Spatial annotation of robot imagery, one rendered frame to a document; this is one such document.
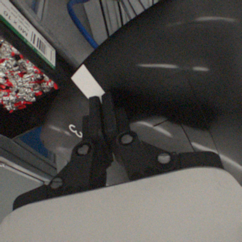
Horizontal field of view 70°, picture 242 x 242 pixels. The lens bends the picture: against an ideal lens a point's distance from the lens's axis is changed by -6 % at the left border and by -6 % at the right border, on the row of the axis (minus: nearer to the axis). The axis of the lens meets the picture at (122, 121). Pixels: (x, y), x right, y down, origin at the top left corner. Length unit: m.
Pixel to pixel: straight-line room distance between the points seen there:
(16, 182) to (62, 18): 1.02
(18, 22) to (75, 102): 0.13
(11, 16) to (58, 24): 0.96
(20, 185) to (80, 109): 1.15
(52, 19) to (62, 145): 1.03
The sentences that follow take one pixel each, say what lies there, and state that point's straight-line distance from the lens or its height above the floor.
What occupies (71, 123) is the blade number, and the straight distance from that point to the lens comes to 0.18.
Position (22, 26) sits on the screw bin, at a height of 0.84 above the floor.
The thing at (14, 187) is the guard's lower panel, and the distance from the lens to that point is 1.32.
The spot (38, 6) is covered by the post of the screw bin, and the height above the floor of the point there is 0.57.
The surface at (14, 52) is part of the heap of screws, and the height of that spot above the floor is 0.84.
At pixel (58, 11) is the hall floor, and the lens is 1.17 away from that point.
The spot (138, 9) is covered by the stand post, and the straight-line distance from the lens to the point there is 0.85.
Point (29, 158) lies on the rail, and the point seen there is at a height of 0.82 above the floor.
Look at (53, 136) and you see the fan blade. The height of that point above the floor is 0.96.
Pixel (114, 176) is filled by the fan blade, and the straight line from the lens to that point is 0.21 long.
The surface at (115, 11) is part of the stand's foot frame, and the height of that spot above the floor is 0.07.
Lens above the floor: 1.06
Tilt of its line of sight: 31 degrees down
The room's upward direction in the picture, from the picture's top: 166 degrees clockwise
